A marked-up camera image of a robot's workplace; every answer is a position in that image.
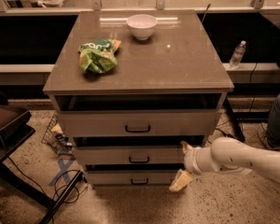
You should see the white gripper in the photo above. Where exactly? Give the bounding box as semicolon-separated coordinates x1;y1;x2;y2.
169;141;214;192

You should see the drawer with black handle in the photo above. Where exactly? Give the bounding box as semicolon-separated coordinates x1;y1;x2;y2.
57;110;221;137
85;171;178;186
73;145;184;165

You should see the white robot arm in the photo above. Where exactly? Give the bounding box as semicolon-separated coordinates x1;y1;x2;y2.
169;137;280;192

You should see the grey drawer cabinet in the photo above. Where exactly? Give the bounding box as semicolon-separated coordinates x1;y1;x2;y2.
44;10;233;174

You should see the person leg in jeans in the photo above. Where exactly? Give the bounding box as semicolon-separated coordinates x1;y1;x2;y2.
259;93;280;151

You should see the clear plastic water bottle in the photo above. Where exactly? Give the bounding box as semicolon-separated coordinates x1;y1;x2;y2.
230;40;246;69

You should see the blue tape cross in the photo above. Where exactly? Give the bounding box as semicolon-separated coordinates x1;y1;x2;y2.
49;159;74;187

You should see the green chip bag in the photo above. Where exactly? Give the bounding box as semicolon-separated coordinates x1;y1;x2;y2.
78;39;121;74

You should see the white bowl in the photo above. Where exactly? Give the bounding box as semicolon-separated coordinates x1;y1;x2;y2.
126;14;158;40

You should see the black stand with tray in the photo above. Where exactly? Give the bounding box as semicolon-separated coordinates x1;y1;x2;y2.
0;92;83;224

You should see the black power adapter cable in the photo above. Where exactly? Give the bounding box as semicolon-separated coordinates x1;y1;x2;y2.
206;119;243;145

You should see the black cable on floor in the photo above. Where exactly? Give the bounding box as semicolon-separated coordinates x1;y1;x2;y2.
7;156;89;205

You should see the wire basket with items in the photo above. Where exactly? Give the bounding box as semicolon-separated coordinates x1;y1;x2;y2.
42;115;72;156

